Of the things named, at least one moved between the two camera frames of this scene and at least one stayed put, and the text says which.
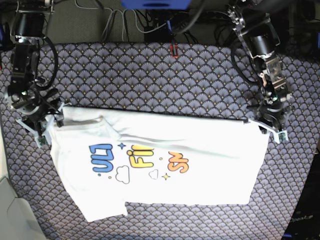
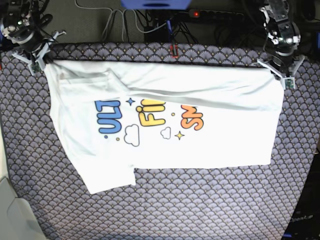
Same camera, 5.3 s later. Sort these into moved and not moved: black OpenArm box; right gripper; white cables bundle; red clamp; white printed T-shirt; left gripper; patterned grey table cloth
Moved: left gripper; white printed T-shirt; right gripper
Not moved: patterned grey table cloth; white cables bundle; black OpenArm box; red clamp
